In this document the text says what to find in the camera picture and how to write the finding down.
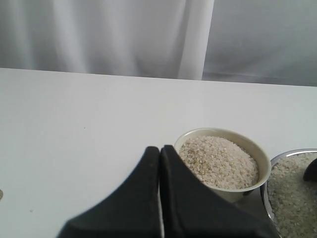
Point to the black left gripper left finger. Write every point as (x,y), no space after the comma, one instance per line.
(131,211)

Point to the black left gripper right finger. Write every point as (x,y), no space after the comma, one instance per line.
(192,210)

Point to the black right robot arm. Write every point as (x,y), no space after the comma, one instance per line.
(310,174)

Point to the white rice grains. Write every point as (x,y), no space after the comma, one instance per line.
(220,163)

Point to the white ceramic bowl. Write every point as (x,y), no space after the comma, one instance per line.
(247,145)

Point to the rice in steel tray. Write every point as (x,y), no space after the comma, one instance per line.
(293,200)

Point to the round steel tray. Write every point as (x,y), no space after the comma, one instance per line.
(264,190)

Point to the white backdrop curtain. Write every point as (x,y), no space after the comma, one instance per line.
(253,41)

